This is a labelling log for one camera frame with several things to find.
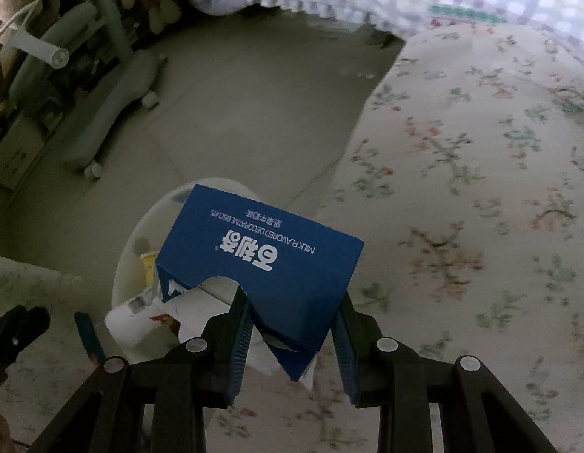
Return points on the dark blue biscuit box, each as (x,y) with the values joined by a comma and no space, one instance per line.
(254,255)

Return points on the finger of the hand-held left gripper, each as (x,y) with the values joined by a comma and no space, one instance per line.
(90,339)
(18,330)

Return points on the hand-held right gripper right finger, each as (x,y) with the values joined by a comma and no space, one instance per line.
(345,363)

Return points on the floral bed sheet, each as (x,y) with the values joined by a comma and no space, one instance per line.
(461,198)

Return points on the white trash bin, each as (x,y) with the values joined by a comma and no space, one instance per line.
(131,264)

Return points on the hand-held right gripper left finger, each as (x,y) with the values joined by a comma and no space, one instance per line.
(240,354)

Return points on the beige cardboard box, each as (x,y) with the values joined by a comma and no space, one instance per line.
(13,155)

